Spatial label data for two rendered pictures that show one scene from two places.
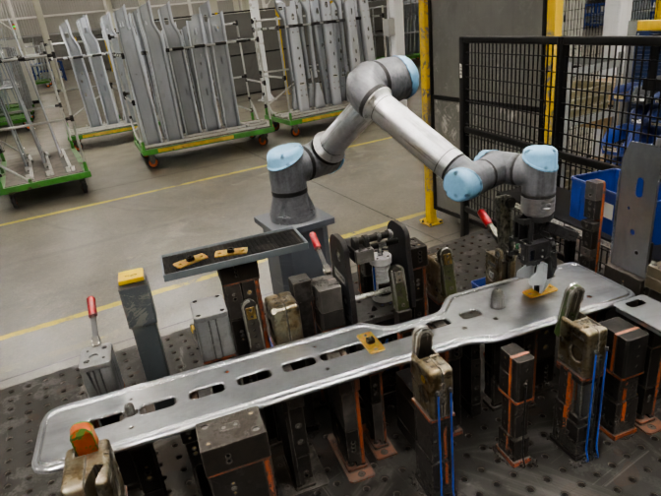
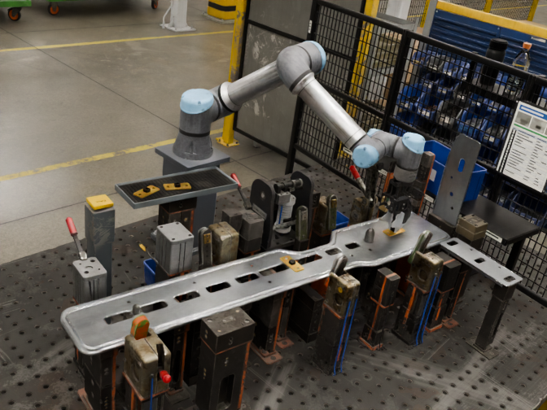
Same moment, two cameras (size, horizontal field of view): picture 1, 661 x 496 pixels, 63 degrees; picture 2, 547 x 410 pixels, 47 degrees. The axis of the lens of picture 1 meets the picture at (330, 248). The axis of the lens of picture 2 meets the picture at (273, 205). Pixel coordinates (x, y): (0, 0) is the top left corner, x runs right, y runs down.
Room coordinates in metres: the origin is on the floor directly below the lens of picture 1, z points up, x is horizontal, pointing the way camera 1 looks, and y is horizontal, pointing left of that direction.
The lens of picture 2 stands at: (-0.42, 0.67, 2.07)
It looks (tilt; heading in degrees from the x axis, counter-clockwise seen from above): 28 degrees down; 336
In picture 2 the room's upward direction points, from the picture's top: 9 degrees clockwise
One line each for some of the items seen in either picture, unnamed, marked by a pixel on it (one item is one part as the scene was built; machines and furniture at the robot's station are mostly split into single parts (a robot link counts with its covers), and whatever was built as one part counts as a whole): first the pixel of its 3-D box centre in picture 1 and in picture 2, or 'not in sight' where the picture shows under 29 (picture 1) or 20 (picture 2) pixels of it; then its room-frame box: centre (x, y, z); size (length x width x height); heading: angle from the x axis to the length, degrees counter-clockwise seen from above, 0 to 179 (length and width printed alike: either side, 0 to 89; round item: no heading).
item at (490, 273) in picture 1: (499, 307); (355, 239); (1.35, -0.46, 0.88); 0.07 x 0.06 x 0.35; 17
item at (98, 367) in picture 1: (116, 417); (89, 318); (1.04, 0.55, 0.88); 0.11 x 0.10 x 0.36; 17
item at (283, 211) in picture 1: (291, 202); (194, 140); (1.69, 0.11, 1.15); 0.15 x 0.15 x 0.10
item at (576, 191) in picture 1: (626, 205); (441, 170); (1.48, -0.88, 1.09); 0.30 x 0.17 x 0.13; 11
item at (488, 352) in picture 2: not in sight; (493, 315); (0.87, -0.77, 0.84); 0.11 x 0.06 x 0.29; 17
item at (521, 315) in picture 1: (363, 348); (287, 268); (1.04, -0.05, 1.00); 1.38 x 0.22 x 0.02; 107
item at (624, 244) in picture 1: (634, 210); (455, 180); (1.25, -0.77, 1.17); 0.12 x 0.01 x 0.34; 17
